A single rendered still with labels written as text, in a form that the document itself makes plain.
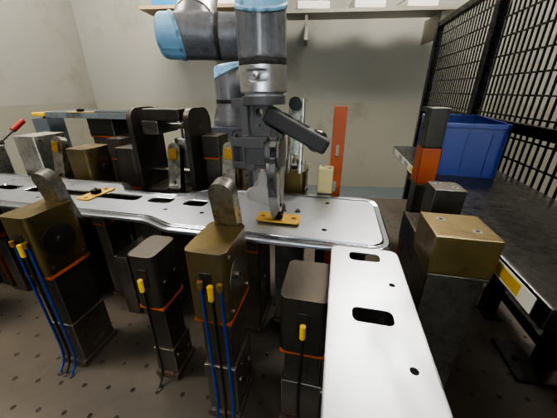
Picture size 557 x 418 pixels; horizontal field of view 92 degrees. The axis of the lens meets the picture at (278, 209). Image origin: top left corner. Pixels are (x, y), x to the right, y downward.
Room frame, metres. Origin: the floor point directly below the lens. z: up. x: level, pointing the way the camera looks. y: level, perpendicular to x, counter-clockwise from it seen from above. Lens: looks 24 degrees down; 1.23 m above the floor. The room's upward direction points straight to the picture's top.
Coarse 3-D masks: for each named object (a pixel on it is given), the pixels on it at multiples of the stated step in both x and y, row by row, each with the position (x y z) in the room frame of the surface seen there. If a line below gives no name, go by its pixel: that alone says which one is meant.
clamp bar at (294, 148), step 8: (296, 96) 0.65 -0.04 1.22; (296, 104) 0.64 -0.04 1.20; (304, 104) 0.67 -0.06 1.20; (296, 112) 0.67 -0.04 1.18; (304, 112) 0.67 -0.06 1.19; (304, 120) 0.68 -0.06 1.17; (288, 136) 0.66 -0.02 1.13; (288, 144) 0.66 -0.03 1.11; (296, 144) 0.66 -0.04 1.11; (288, 152) 0.65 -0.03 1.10; (296, 152) 0.66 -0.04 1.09; (288, 160) 0.65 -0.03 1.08; (288, 168) 0.65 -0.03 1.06
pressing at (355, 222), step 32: (0, 192) 0.63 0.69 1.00; (32, 192) 0.63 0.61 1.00; (128, 192) 0.63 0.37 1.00; (160, 192) 0.62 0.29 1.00; (192, 192) 0.62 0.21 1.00; (288, 192) 0.62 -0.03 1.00; (160, 224) 0.46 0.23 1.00; (192, 224) 0.45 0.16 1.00; (256, 224) 0.45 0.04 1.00; (288, 224) 0.45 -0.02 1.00; (320, 224) 0.45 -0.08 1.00; (352, 224) 0.45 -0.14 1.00; (384, 224) 0.46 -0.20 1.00
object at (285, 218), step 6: (258, 216) 0.47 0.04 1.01; (264, 216) 0.47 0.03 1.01; (270, 216) 0.47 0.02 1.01; (276, 216) 0.46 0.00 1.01; (282, 216) 0.46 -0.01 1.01; (288, 216) 0.47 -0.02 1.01; (294, 216) 0.47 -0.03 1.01; (300, 216) 0.47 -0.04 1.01; (276, 222) 0.45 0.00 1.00; (282, 222) 0.45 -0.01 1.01; (288, 222) 0.45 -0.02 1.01; (294, 222) 0.45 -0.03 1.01
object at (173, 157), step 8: (176, 144) 0.72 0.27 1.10; (168, 152) 0.71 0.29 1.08; (176, 152) 0.71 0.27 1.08; (168, 160) 0.72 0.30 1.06; (176, 160) 0.71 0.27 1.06; (168, 168) 0.71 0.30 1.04; (176, 168) 0.71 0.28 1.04; (168, 176) 0.71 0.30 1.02; (176, 176) 0.70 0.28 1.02; (184, 176) 0.72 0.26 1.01; (176, 184) 0.70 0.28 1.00; (184, 184) 0.71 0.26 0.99
